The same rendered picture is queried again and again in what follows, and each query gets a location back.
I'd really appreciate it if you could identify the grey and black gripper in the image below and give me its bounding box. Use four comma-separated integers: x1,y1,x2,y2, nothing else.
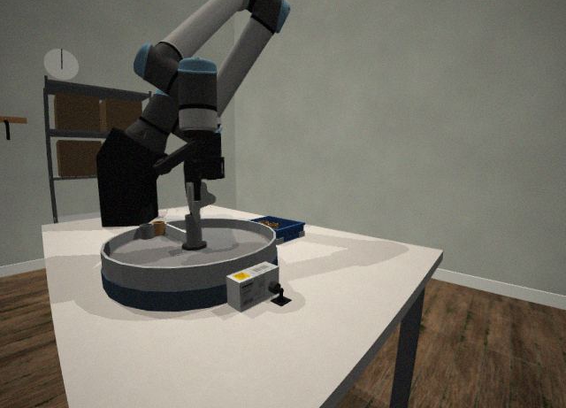
183,130,225,223

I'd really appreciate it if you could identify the blue open crate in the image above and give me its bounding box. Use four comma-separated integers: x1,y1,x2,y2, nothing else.
250,216,305,245

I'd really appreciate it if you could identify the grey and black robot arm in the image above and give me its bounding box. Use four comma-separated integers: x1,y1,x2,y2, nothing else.
125,0,291,175

